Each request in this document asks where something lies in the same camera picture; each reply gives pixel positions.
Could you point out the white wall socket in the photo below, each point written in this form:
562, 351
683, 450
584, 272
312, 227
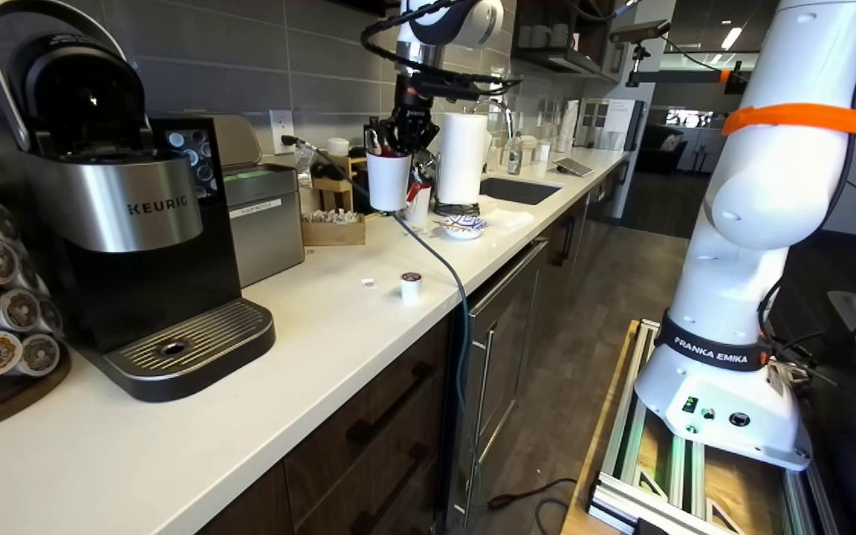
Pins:
281, 130

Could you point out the wooden drawer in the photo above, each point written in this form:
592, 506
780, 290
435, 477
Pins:
368, 416

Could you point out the camera on mount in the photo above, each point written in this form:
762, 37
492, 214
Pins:
640, 32

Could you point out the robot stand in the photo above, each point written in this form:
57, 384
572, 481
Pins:
695, 490

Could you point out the patterned bowl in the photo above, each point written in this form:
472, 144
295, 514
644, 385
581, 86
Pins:
462, 227

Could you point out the white napkin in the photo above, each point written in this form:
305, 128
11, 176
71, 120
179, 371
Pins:
508, 218

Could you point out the small wooden crate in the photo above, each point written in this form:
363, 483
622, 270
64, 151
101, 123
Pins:
333, 231

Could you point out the stainless dishwasher door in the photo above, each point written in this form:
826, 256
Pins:
502, 357

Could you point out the wooden organiser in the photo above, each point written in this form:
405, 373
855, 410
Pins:
335, 189

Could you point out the soap bottle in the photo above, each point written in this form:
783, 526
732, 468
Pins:
515, 156

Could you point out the short white cup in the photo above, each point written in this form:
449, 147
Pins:
418, 206

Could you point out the small white jar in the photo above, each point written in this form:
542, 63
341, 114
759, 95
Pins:
338, 146

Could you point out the silver box appliance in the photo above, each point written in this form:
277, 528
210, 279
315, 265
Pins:
261, 215

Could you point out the single coffee pod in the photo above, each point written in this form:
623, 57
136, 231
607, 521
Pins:
411, 288

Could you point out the sink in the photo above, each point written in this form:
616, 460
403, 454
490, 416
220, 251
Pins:
517, 191

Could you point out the black and silver coffee machine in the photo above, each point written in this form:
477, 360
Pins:
131, 223

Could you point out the tap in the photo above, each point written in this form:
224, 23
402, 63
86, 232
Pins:
501, 111

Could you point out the tall white cup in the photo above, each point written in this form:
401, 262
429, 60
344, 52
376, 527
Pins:
388, 184

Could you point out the tablet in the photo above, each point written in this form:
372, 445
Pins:
573, 167

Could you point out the dark armchair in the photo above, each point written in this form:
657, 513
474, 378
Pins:
658, 152

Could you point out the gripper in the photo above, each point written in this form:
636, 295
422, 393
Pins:
412, 96

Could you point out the paper towel roll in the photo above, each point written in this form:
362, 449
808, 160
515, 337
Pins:
462, 160

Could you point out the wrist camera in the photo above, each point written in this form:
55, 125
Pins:
449, 90

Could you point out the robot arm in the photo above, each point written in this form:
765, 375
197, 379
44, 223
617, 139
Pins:
755, 186

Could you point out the wall shelf with cups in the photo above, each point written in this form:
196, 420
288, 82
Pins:
558, 41

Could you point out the bundle of utensils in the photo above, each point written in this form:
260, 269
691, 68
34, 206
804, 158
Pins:
374, 143

